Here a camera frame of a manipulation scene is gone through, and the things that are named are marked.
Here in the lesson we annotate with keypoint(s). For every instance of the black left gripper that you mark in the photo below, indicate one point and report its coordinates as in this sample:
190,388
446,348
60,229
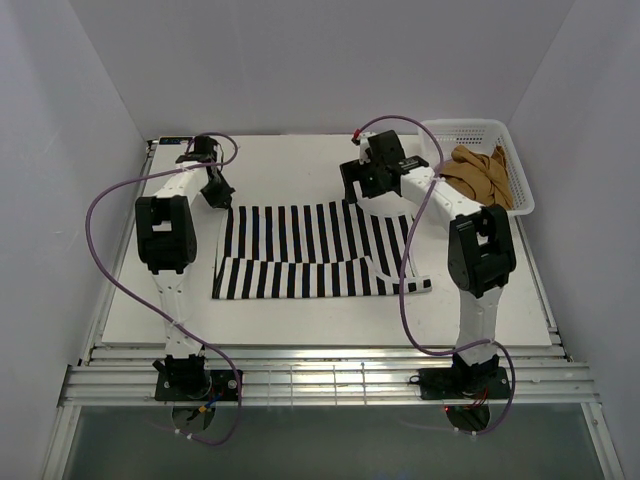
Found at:
223,200

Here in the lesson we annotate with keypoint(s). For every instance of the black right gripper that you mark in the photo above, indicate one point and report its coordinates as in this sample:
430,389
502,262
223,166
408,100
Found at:
355,171

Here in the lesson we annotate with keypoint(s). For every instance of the black white striped tank top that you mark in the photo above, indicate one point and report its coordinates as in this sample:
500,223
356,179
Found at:
326,250

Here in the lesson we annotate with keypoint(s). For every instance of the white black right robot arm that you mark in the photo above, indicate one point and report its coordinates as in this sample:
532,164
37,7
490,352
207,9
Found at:
480,259

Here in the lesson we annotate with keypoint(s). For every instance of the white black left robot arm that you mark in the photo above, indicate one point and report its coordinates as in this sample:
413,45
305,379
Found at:
167,245

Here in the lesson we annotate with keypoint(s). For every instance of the tan tank top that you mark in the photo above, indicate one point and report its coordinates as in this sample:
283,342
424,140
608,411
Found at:
480,177

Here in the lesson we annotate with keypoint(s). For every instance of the white plastic perforated basket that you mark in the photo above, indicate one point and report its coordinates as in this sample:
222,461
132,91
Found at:
483,136

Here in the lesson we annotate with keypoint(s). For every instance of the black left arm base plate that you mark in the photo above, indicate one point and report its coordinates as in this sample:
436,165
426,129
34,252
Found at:
217,384

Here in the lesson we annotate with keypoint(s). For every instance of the aluminium rail frame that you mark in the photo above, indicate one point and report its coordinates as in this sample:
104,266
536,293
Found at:
296,377

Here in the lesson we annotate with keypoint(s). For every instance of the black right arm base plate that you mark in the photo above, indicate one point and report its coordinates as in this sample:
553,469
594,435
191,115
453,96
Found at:
441,384

